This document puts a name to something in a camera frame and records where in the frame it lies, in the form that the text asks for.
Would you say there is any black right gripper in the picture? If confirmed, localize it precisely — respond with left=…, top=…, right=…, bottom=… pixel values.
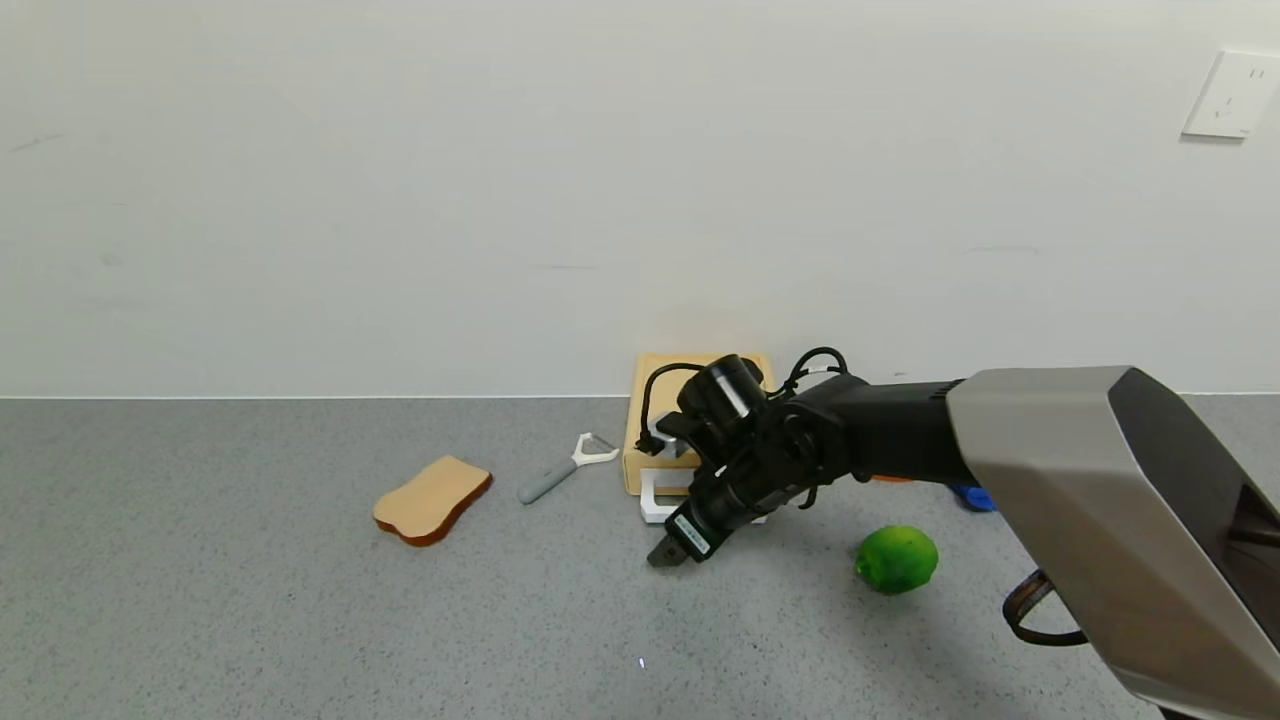
left=646, top=469, right=758, bottom=568

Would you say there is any black cylindrical wrist camera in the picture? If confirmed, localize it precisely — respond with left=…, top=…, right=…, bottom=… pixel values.
left=678, top=355, right=769, bottom=443

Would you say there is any brown looped strap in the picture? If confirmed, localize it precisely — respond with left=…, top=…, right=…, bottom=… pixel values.
left=1003, top=568, right=1089, bottom=647

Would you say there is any black camera cable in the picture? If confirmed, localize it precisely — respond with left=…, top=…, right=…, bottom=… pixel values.
left=636, top=362, right=707, bottom=456

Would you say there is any white wall socket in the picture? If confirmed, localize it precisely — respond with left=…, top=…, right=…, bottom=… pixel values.
left=1181, top=49, right=1280, bottom=141

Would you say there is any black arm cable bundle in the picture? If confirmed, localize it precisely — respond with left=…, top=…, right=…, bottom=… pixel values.
left=786, top=347, right=851, bottom=396

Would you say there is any wavy brown bread slice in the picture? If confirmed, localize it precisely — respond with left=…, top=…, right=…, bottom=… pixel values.
left=373, top=455, right=494, bottom=547

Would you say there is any grey and white peeler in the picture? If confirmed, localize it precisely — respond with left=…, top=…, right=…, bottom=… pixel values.
left=517, top=433, right=621, bottom=505

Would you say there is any green lime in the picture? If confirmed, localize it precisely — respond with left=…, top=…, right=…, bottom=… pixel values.
left=854, top=525, right=940, bottom=596

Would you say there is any yellow drawer with white handle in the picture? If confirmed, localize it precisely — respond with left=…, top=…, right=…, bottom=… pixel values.
left=625, top=450, right=771, bottom=525

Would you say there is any yellow drawer cabinet casing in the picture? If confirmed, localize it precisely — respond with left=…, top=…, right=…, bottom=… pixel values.
left=622, top=352, right=776, bottom=498

